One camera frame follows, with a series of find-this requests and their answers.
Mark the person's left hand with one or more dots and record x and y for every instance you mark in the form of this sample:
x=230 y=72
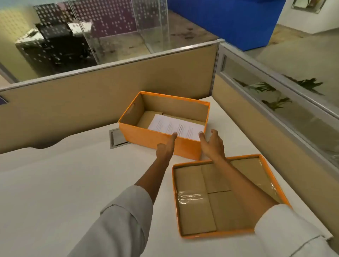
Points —
x=164 y=151

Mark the person's right hand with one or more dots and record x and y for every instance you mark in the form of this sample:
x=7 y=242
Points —
x=215 y=148

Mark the white printed paper sheet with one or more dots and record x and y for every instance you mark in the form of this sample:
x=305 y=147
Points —
x=169 y=125

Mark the orange box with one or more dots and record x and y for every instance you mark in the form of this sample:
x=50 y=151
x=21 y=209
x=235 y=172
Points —
x=137 y=135

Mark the orange box lid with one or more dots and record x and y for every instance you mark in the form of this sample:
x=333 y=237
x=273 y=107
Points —
x=193 y=185

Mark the person's right forearm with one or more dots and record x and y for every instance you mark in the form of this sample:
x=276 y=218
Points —
x=246 y=193

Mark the person's left forearm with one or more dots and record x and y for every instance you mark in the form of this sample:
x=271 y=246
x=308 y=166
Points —
x=124 y=219

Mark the white desk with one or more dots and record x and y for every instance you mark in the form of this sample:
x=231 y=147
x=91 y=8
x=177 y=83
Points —
x=66 y=174

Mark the beige partition with glass window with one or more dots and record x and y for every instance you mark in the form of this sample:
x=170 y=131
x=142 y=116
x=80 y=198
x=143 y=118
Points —
x=264 y=148

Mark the green plant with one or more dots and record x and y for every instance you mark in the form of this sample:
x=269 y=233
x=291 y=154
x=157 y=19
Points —
x=275 y=103

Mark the beige partition with number plate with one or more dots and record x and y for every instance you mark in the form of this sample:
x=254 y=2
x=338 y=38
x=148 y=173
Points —
x=92 y=98

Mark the purple dotted panel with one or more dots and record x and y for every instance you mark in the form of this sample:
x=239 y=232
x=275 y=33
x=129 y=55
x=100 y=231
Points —
x=111 y=18

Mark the black office furniture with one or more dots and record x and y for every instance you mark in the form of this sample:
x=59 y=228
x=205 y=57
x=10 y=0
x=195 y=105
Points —
x=58 y=50

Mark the blue wall panel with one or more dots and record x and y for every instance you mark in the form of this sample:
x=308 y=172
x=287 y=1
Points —
x=233 y=21

